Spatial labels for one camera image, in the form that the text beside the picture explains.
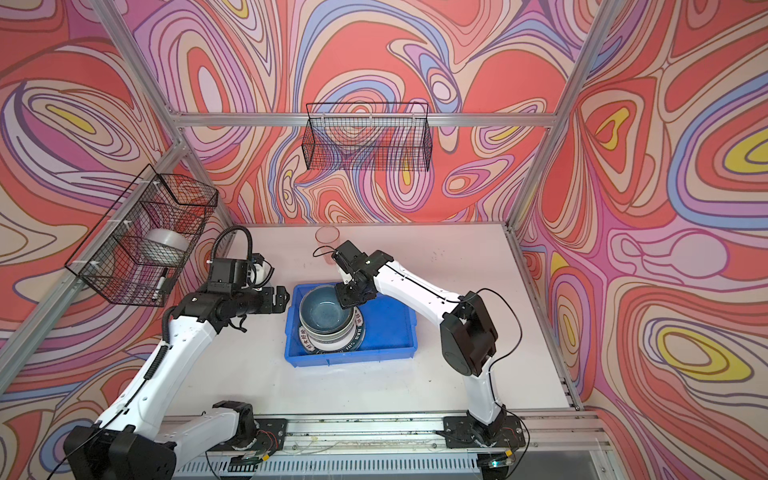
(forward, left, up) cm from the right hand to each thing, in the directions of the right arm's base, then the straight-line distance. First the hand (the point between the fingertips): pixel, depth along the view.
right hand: (349, 306), depth 84 cm
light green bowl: (-8, +2, -2) cm, 9 cm away
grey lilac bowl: (-8, +4, +1) cm, 9 cm away
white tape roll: (+5, +42, +23) cm, 48 cm away
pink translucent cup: (+26, +9, +2) cm, 27 cm away
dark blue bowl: (-1, +8, -1) cm, 8 cm away
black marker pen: (+1, +45, +15) cm, 48 cm away
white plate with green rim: (-2, -2, -7) cm, 8 cm away
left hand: (+1, +19, +7) cm, 20 cm away
